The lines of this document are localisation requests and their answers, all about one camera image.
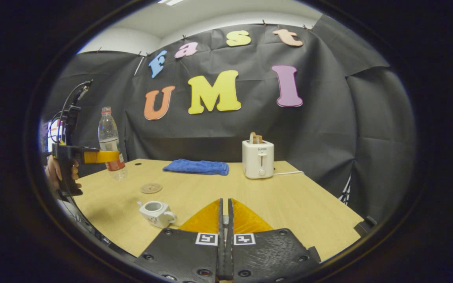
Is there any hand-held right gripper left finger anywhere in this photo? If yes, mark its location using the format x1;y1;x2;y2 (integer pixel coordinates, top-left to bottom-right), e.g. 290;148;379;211
133;198;226;283

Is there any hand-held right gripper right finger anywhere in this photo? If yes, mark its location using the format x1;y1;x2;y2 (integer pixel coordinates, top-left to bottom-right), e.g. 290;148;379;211
226;198;322;283

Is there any clear plastic water bottle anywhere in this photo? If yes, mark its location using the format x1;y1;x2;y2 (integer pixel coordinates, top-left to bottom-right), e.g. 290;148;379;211
98;106;127;181

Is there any white floral teacup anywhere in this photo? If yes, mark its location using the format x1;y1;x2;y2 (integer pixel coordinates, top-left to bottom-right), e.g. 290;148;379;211
137;201;177;229

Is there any round wooden coaster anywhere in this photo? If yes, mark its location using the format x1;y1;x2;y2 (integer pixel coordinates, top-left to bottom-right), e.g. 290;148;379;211
140;183;163;195

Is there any blue folded cloth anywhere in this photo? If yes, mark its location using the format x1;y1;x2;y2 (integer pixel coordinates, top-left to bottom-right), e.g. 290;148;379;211
162;159;230;176

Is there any white toaster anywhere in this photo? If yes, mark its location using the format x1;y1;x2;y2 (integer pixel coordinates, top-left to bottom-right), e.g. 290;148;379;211
242;140;275;180

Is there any black backdrop cloth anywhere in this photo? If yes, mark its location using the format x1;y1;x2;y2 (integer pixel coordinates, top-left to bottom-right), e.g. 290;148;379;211
42;16;416;224

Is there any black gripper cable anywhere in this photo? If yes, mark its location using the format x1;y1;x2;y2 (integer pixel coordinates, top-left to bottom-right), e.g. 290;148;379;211
55;80;93;144

